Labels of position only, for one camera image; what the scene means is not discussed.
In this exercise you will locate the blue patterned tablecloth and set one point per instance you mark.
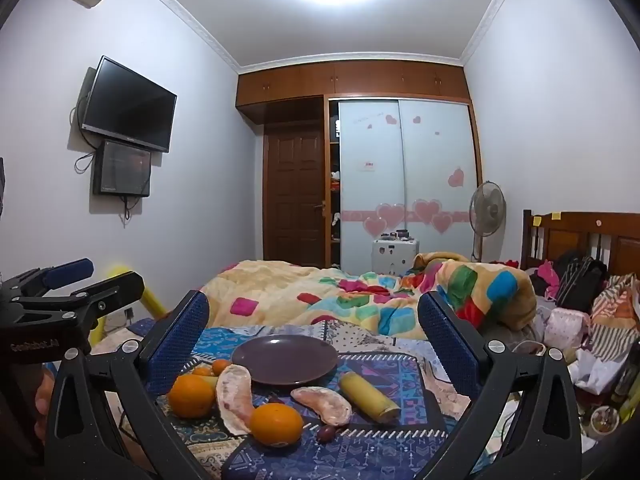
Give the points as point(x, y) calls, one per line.
point(350, 452)

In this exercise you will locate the white appliance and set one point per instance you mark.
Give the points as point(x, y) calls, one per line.
point(392, 257)

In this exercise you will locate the black wall television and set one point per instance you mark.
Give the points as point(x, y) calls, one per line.
point(127, 105)

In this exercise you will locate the black bag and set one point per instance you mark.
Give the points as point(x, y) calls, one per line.
point(580, 275)

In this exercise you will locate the white plastic bag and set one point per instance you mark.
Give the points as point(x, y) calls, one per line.
point(597, 375)

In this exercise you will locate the pink cloth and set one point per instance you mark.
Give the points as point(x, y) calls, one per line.
point(547, 275)

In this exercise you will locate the wooden bed headboard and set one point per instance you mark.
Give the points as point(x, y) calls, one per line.
point(575, 227)

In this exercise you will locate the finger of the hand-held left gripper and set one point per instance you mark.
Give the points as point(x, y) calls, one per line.
point(70, 270)
point(115, 287)

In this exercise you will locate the peeled pomelo segment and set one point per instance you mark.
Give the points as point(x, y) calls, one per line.
point(325, 405)
point(232, 395)

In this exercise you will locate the large orange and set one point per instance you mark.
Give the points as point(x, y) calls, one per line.
point(276, 425)
point(191, 396)

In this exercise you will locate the small black wall monitor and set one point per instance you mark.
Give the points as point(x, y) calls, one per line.
point(122, 167)

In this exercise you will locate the wall socket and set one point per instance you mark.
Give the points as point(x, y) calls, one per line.
point(129, 313)

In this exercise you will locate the brown wooden door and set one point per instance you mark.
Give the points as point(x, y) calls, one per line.
point(295, 195)

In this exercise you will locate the standing fan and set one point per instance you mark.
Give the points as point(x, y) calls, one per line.
point(487, 207)

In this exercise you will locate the small tangerine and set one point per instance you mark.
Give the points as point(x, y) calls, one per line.
point(202, 371)
point(220, 367)

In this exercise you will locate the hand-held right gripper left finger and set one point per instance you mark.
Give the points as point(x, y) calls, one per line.
point(177, 340)

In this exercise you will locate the yellow-green gourd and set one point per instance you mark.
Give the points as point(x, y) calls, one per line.
point(367, 396)

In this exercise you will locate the colourful patchwork blanket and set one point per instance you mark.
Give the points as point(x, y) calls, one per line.
point(300, 290)

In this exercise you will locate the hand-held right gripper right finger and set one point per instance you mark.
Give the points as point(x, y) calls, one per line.
point(445, 340)

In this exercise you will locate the small white cup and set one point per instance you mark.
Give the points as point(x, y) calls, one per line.
point(604, 420)

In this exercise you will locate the pink dotted bag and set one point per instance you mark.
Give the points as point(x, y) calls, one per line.
point(565, 327)

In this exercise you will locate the wooden wardrobe with glass doors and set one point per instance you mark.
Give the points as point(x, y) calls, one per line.
point(435, 160)

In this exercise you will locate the striped bag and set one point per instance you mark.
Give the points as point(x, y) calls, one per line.
point(615, 310)

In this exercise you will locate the purple plate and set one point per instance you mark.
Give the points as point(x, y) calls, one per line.
point(285, 360)

